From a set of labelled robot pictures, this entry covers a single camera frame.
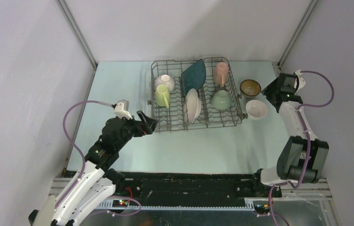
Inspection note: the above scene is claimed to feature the teal square plate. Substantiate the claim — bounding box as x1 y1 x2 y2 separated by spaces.
182 59 206 96

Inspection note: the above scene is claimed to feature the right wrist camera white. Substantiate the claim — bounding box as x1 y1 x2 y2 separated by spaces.
294 70 306 93

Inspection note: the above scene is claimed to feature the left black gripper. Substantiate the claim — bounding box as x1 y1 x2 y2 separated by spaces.
115 110 158 151

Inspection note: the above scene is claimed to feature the white scalloped plate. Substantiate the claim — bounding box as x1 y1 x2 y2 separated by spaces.
185 89 201 124

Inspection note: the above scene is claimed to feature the pale green bowl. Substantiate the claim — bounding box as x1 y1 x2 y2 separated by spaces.
210 90 232 111

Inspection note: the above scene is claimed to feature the white ribbed bowl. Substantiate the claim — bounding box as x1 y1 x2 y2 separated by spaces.
155 74 175 93

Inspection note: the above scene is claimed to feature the pink mug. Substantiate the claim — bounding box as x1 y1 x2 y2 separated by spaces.
213 62 229 87

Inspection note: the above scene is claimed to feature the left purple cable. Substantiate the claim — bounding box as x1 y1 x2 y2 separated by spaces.
55 100 142 218

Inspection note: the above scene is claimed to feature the yellow-green mug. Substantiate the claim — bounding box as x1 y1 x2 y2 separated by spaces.
155 84 171 108

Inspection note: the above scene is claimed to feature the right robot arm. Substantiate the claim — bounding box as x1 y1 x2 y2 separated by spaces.
251 70 335 197

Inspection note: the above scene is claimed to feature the grey wire dish rack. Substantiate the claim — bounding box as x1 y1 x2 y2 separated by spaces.
148 56 247 132

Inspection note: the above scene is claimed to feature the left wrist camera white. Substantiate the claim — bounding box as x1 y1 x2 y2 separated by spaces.
112 99 133 120

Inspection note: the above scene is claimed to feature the small white bowl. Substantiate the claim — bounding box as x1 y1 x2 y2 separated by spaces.
245 99 268 120

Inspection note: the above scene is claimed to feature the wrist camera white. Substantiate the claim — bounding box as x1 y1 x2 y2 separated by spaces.
294 70 306 93
112 99 133 120

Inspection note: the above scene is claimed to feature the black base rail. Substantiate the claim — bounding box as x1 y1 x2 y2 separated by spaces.
115 172 271 208

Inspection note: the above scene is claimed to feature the brown glazed bowl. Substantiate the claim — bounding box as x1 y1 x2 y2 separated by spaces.
239 79 261 98

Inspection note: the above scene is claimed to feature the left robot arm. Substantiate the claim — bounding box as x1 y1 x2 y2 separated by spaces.
28 111 158 226

